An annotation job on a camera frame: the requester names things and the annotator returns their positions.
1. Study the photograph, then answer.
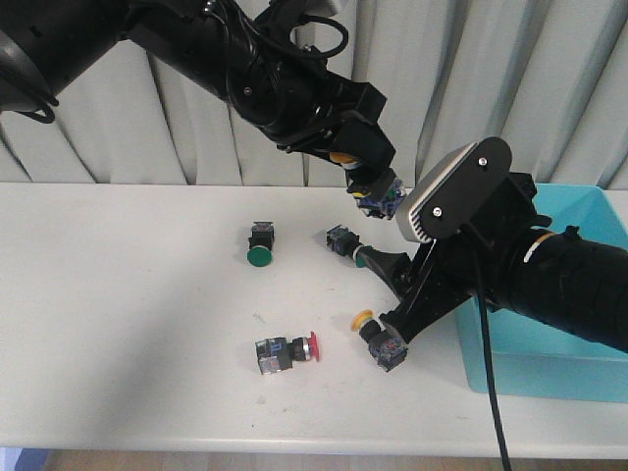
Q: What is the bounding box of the yellow push button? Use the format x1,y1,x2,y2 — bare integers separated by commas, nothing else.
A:
330,152,406,220
350,310,408,372

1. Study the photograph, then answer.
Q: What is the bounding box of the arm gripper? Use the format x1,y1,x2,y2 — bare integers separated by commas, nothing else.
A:
230,28,394,172
365,173,538,342

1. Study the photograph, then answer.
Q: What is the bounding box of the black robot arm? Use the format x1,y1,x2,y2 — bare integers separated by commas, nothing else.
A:
357,174,627,359
1,1,394,183

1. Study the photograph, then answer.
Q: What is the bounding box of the right green push button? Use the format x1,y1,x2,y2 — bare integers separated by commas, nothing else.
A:
326,225,370,268

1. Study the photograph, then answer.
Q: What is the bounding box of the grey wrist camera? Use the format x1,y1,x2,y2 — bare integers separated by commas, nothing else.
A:
394,137,512,243

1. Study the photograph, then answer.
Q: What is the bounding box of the green push button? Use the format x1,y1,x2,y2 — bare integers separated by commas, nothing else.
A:
246,221,275,267
326,225,370,268

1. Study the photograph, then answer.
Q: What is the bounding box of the left green push button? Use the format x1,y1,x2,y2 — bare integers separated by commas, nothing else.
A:
246,221,275,267

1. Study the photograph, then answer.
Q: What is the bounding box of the lower red push button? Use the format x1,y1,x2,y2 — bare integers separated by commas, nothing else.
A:
254,331,320,375

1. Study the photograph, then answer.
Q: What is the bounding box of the teal plastic box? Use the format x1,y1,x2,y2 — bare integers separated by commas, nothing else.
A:
453,183,628,404

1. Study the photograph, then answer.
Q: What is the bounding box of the grey pleated curtain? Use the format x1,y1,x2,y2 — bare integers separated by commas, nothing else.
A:
1,1,627,189

